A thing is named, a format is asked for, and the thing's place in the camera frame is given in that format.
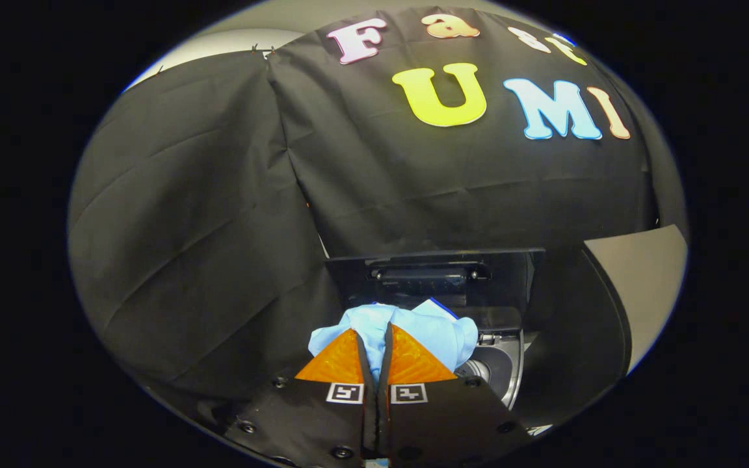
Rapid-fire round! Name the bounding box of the black backdrop cloth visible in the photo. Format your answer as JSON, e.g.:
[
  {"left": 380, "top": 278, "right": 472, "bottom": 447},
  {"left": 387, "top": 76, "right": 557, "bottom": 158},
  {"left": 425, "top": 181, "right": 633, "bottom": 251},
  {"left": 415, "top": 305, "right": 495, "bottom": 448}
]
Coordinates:
[{"left": 68, "top": 6, "right": 687, "bottom": 443}]

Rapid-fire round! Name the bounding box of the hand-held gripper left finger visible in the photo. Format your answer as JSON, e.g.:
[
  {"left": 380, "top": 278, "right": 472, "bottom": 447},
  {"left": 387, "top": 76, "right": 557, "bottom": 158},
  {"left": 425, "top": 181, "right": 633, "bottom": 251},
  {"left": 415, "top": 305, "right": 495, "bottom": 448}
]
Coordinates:
[{"left": 222, "top": 328, "right": 378, "bottom": 468}]

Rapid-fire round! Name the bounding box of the light blue polo shirt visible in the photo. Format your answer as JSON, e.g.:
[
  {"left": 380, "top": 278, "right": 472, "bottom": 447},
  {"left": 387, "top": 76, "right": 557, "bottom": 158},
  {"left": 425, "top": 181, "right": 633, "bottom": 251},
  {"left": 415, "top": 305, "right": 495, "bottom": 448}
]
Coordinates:
[{"left": 308, "top": 299, "right": 479, "bottom": 468}]

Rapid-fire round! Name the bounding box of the beige cabinet with dark top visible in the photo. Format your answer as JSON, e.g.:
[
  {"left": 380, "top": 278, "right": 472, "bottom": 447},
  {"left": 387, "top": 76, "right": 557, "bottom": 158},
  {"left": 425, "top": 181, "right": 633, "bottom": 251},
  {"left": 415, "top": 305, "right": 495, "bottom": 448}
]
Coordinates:
[{"left": 518, "top": 224, "right": 689, "bottom": 430}]

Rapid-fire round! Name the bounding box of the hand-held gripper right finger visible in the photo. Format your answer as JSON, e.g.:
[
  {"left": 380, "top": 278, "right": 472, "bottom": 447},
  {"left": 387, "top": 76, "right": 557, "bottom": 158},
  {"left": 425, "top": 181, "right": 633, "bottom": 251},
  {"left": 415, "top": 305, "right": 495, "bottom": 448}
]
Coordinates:
[{"left": 374, "top": 323, "right": 534, "bottom": 465}]

